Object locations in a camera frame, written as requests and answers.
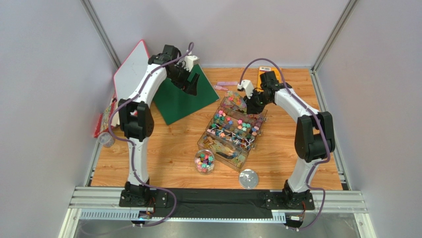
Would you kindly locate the clear plastic jar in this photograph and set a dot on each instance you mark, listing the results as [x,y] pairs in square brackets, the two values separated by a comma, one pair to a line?
[204,161]

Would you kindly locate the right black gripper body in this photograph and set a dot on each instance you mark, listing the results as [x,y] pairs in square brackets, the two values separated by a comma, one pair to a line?
[252,101]

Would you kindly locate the green cutting mat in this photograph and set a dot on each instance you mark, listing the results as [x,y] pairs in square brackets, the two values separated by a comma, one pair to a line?
[174,104]

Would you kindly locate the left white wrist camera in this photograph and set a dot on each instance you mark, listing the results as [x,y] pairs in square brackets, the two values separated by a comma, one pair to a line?
[190,61]

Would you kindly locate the white board pink frame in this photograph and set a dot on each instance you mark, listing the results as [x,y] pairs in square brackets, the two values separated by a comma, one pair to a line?
[132,71]

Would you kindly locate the aluminium front rail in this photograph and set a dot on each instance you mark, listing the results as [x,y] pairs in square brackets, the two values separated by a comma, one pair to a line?
[101,203]

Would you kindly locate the orange yellow book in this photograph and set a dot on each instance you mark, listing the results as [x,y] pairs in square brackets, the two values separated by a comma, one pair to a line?
[275,74]

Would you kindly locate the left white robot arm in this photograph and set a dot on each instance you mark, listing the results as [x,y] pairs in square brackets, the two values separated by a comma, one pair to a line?
[135,114]

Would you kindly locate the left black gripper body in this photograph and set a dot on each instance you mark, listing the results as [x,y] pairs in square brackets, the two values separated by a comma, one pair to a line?
[180,76]

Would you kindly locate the small clear plastic cup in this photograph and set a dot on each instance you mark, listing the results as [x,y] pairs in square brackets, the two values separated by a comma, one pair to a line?
[106,139]

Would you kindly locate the clear compartment candy box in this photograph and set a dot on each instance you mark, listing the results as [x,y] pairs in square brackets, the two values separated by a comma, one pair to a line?
[231,135]

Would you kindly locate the silver metal scoop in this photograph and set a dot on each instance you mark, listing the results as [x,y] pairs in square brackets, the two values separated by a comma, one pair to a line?
[235,101]

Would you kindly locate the silver round jar lid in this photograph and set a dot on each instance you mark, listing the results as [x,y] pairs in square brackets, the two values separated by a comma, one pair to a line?
[248,179]

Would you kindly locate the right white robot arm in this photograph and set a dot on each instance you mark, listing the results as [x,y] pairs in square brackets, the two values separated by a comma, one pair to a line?
[314,137]

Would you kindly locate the black base mat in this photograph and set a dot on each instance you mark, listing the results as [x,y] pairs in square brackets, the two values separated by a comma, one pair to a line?
[218,203]

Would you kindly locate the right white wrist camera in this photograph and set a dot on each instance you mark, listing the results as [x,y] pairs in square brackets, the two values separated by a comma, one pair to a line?
[247,87]

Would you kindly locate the pink highlighter pen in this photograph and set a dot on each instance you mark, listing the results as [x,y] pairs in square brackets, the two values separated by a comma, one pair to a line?
[227,83]

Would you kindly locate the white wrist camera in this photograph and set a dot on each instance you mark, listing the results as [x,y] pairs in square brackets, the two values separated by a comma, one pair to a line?
[190,61]
[247,87]

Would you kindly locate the stack of books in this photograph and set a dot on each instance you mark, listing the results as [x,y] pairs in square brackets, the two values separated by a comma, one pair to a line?
[106,117]

